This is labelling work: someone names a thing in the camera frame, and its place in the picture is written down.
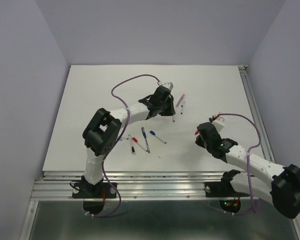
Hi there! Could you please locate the blue capped whiteboard marker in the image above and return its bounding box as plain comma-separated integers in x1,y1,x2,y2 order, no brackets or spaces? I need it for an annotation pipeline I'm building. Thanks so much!
180,102,186,115
149,130,167,144

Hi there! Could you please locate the pink highlighter pen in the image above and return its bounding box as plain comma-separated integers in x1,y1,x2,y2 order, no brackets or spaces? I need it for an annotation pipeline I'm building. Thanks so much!
175,94,185,108

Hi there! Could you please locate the blue ballpoint pen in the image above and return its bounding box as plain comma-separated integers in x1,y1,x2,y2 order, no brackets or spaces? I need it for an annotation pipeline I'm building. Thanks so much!
141,127,150,153

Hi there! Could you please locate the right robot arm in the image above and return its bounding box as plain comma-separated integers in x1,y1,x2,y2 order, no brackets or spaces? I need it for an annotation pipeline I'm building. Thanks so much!
195,122,300,219

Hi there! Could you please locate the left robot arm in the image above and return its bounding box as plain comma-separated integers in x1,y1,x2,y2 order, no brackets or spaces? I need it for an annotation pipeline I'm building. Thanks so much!
70,82,175,199

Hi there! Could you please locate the light blue highlighter pen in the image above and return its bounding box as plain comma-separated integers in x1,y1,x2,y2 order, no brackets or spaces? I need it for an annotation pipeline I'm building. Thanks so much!
117,137,129,141

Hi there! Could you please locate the black tipped marker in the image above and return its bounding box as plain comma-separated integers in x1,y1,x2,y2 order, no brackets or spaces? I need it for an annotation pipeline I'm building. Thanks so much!
128,134,136,155

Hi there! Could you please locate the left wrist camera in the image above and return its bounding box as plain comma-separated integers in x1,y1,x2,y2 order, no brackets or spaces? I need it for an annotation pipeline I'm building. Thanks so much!
159,82,174,92

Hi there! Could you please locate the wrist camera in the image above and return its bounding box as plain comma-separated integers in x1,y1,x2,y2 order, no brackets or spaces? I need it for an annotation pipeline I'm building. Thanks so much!
159,82,174,92
209,115,225,133

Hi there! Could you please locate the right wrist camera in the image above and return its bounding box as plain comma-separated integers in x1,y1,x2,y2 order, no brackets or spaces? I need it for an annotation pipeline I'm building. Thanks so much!
209,115,225,133

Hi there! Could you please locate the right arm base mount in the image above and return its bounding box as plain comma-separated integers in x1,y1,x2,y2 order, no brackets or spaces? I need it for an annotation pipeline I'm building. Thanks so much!
204,181,226,198

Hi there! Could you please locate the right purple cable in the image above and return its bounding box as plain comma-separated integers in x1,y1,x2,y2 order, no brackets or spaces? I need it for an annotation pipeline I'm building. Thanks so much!
214,112,263,216

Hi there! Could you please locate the aluminium rail frame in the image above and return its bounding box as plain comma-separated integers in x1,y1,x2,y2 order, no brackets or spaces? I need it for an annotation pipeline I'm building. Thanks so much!
21,65,300,240

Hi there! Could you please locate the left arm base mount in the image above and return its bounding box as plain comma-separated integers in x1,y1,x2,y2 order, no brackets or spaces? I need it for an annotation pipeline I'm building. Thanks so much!
70,181,118,199

